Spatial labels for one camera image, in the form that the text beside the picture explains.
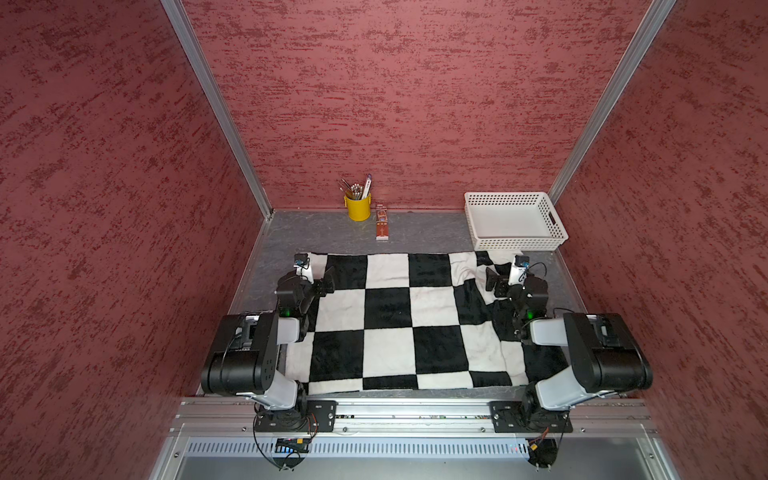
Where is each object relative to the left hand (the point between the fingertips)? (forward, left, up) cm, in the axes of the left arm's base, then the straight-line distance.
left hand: (319, 271), depth 93 cm
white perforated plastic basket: (+30, -72, -7) cm, 79 cm away
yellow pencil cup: (+31, -10, -3) cm, 33 cm away
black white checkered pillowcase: (-13, -29, -7) cm, 33 cm away
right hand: (+1, -59, 0) cm, 59 cm away
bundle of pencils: (+28, -10, +10) cm, 32 cm away
